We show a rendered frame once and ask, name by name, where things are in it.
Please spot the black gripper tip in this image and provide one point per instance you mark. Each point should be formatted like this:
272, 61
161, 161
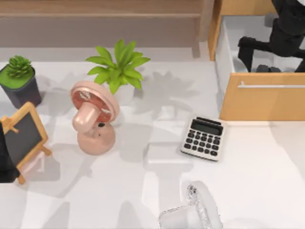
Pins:
6, 162

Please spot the pale wooden drawer front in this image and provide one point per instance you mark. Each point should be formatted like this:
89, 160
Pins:
262, 105

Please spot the succulent in dark pot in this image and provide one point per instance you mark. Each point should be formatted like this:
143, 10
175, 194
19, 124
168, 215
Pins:
21, 88

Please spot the wooden framed blackboard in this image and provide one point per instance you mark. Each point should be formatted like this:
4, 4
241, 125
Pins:
23, 136

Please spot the pink desk fan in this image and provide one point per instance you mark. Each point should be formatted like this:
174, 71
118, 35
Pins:
95, 133

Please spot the white and black calculator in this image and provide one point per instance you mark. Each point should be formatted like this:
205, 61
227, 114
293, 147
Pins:
205, 139

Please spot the grey drawer box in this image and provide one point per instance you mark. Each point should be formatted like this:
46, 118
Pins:
226, 47

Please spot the wooden open shelf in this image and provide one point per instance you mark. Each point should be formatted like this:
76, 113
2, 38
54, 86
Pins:
100, 16

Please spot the leafy plant in white pot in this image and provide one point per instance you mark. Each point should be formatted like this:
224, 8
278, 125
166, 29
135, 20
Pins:
119, 69

